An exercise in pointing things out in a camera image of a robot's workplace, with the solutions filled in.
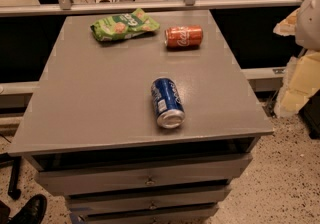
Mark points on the black chair leg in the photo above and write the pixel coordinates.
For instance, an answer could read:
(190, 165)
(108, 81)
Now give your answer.
(5, 159)

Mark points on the grey drawer cabinet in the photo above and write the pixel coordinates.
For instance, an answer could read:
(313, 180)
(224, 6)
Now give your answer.
(90, 129)

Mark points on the orange soda can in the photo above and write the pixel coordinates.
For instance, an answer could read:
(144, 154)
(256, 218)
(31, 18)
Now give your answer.
(183, 36)

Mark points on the green snack bag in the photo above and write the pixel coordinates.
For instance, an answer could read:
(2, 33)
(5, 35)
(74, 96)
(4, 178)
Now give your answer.
(123, 26)

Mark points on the black leather shoe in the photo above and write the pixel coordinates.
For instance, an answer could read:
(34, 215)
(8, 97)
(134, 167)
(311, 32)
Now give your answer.
(32, 212)

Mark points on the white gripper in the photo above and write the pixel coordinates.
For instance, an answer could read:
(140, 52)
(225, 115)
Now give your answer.
(309, 23)

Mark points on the blue pepsi can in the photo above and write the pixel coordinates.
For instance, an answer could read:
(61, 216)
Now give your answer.
(167, 104)

